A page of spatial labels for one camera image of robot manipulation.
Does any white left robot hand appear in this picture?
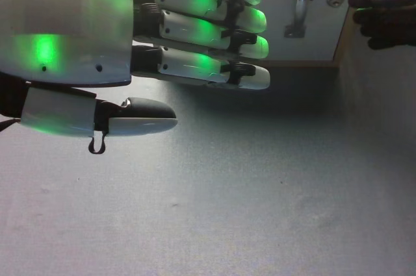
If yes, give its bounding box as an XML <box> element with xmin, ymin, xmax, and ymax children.
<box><xmin>0</xmin><ymin>0</ymin><xmax>271</xmax><ymax>155</ymax></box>

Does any white cabinet door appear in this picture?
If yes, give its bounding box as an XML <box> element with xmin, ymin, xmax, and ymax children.
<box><xmin>253</xmin><ymin>0</ymin><xmax>362</xmax><ymax>62</ymax></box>

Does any chrome door handle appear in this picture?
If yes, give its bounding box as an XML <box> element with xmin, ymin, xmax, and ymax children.
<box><xmin>284</xmin><ymin>0</ymin><xmax>315</xmax><ymax>39</ymax></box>

